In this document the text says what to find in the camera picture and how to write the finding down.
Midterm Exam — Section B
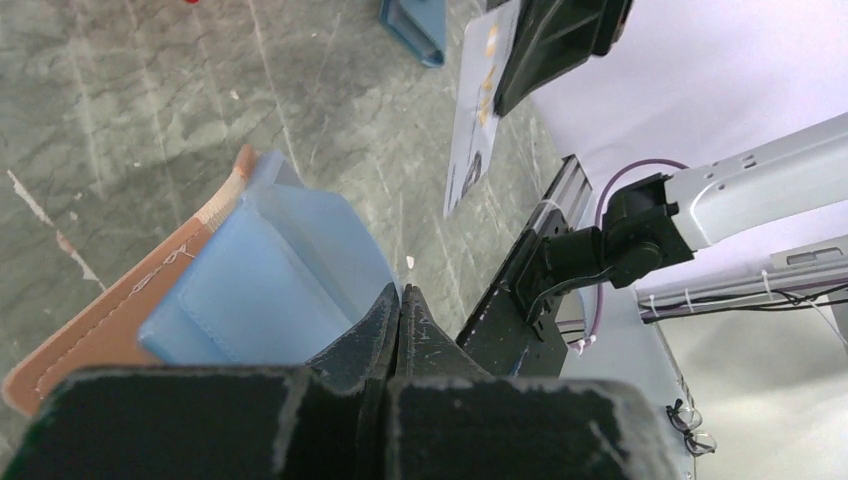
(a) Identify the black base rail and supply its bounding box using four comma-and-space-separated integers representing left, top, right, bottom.
457, 210, 590, 377

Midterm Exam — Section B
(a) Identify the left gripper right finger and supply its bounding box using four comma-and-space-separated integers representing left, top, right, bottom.
387, 285, 681, 479

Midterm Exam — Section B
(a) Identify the brown card holder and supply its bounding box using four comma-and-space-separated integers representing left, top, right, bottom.
3, 146, 397, 416

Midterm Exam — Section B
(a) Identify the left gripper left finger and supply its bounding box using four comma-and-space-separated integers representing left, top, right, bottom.
4, 285, 401, 479

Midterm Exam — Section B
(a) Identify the white printed credit card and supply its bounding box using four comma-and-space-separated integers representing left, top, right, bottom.
443, 0, 522, 217

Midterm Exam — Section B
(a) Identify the aluminium frame rail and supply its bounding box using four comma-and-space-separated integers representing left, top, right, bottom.
537, 155, 593, 227

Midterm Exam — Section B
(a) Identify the blue card holder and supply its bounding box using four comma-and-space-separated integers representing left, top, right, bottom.
378, 0, 447, 68

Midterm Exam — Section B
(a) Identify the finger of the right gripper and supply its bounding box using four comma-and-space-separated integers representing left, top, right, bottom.
494, 0, 633, 117

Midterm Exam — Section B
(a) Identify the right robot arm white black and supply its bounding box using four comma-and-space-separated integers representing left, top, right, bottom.
533, 1, 847, 286

